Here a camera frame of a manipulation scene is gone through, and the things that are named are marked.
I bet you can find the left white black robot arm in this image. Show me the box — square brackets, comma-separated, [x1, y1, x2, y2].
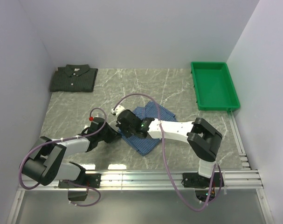
[20, 117, 121, 188]

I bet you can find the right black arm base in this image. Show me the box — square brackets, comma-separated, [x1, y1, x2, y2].
[181, 172, 224, 202]

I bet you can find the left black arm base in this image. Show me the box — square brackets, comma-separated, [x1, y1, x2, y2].
[58, 173, 101, 207]

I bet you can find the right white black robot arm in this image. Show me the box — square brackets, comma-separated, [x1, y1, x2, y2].
[111, 108, 222, 187]

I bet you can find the dark green folded shirt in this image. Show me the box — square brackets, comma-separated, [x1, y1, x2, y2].
[50, 64, 98, 92]

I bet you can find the green plastic tray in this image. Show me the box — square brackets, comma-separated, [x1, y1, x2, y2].
[191, 62, 241, 112]

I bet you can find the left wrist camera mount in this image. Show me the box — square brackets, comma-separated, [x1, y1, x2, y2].
[89, 116, 105, 125]

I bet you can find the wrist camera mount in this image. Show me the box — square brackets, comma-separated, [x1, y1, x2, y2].
[111, 105, 125, 116]
[89, 116, 105, 125]

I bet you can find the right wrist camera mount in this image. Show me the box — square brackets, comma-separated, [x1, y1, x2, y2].
[111, 105, 125, 116]

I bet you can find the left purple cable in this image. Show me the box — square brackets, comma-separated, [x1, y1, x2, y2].
[18, 107, 102, 207]

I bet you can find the aluminium mounting rail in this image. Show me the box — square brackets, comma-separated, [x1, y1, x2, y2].
[22, 170, 263, 191]

